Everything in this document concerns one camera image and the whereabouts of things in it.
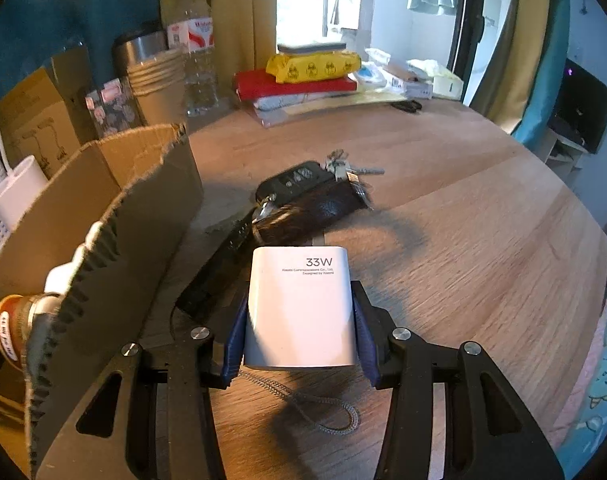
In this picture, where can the white charger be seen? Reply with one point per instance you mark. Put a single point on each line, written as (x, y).
(298, 310)

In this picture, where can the stack of paper sheets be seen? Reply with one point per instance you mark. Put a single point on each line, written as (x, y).
(333, 102)

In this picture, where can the white desk lamp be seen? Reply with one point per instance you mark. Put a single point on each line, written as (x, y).
(20, 190)

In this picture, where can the black monitor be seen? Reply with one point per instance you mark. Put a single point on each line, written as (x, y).
(586, 105)

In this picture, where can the clear water bottle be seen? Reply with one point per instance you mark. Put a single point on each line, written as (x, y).
(198, 70)

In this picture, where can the cardboard box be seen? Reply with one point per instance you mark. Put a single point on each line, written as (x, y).
(133, 220)

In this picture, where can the black sliding door frame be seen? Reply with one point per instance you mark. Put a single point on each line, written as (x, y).
(471, 10)

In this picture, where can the white power bank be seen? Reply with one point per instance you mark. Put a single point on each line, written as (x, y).
(311, 47)

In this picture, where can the bunch of metal keys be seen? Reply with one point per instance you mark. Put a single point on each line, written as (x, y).
(353, 169)

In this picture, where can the yellow curtain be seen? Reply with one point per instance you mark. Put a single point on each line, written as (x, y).
(243, 10)
(518, 35)

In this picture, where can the stack of paper cups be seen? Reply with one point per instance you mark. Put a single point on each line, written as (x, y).
(158, 95)

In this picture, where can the steel thermos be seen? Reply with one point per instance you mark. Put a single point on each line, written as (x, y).
(141, 47)

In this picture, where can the black scissors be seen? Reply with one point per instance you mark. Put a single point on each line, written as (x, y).
(407, 106)

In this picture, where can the brown printed carton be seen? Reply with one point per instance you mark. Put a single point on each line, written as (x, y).
(33, 120)

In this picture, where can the teal curtain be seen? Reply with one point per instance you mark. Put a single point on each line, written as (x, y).
(553, 85)
(83, 5)

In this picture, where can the white pill bottle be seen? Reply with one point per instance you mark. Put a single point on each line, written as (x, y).
(65, 272)

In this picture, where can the blue printed blanket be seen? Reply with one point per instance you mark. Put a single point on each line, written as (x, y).
(598, 385)

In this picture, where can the red folder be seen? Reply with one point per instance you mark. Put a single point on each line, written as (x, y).
(253, 85)

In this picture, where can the clear plastic bag blue print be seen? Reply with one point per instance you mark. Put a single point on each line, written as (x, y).
(371, 72)

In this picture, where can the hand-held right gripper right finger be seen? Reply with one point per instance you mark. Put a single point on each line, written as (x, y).
(363, 332)

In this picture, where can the white computer desk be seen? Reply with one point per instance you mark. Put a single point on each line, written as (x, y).
(563, 152)

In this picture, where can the small patterned glass jar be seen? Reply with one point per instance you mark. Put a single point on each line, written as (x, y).
(99, 112)
(126, 107)

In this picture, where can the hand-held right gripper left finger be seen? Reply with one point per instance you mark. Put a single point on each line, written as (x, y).
(233, 340)

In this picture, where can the dark leather key pouch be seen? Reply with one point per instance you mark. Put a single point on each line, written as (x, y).
(313, 210)

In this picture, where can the yellow tissue packet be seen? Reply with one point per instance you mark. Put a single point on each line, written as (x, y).
(313, 67)

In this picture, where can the red gold tin can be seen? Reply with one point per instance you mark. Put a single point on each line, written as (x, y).
(13, 330)

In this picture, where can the black flashlight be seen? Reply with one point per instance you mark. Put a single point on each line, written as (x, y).
(218, 270)

